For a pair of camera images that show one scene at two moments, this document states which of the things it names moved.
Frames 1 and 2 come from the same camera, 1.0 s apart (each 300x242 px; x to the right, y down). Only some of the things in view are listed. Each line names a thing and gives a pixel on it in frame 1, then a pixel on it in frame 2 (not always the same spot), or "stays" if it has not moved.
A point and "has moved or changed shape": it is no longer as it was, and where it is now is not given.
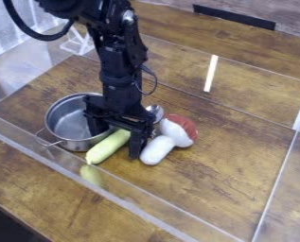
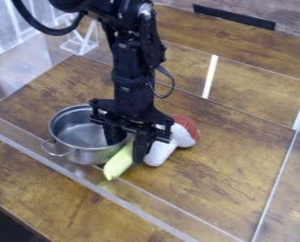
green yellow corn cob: [109, 145] to [121, 159]
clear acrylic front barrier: [182, 218] stays
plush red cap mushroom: [177, 134] stays
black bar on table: [239, 17] stays
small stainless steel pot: [66, 125] has moved or changed shape
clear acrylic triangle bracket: [78, 44] stays
